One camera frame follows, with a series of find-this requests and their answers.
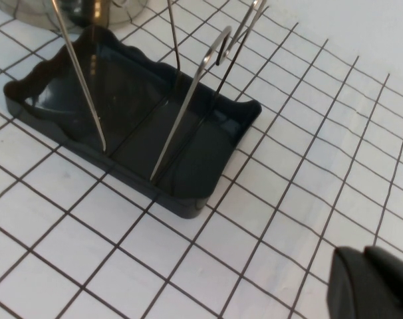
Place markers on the black plastic drip tray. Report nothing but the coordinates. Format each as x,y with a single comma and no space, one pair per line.
195,166

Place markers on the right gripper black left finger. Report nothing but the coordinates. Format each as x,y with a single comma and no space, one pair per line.
348,285

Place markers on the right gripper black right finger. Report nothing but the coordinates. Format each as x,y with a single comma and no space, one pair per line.
391,285

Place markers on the white black grid tablecloth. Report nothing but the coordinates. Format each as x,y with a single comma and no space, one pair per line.
88,266

